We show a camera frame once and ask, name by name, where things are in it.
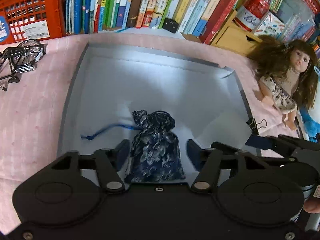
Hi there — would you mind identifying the dark blue floral pouch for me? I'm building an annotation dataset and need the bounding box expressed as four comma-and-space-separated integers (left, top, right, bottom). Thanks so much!
81, 110, 186, 184

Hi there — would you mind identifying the person's right hand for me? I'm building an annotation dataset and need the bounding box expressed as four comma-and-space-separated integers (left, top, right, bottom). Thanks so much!
303, 197, 320, 213

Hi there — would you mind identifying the blue white plush toy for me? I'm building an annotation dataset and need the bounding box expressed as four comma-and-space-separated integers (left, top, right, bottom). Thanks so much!
300, 66, 320, 143

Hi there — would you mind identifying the black binder clip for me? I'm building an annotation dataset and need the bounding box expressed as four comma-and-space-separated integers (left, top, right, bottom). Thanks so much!
246, 118, 267, 135

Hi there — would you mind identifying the white shallow box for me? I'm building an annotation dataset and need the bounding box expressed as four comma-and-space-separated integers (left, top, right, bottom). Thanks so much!
57, 43, 261, 179

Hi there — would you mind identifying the brown haired doll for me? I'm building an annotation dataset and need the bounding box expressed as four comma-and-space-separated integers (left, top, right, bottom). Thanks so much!
248, 35, 318, 131

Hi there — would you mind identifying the pink tablecloth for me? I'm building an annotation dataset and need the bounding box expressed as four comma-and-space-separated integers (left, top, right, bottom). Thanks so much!
1, 30, 297, 234

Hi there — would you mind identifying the small wooden drawer box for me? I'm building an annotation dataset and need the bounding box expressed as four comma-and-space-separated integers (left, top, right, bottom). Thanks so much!
210, 9, 262, 56

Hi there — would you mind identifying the white printed small box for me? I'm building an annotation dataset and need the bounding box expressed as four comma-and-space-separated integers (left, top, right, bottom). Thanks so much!
252, 11, 285, 38

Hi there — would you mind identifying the miniature black bicycle model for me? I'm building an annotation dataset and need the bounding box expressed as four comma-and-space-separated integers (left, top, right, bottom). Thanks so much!
1, 39, 46, 92

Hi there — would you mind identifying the red Budweiser can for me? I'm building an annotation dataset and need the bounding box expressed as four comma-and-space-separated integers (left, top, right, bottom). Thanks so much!
233, 0, 270, 31

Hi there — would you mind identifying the row of upright books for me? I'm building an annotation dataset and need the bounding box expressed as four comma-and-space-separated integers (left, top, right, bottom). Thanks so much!
66, 0, 319, 40

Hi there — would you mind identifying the red plastic crate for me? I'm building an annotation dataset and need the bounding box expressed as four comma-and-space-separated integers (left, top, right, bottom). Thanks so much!
1, 0, 66, 44

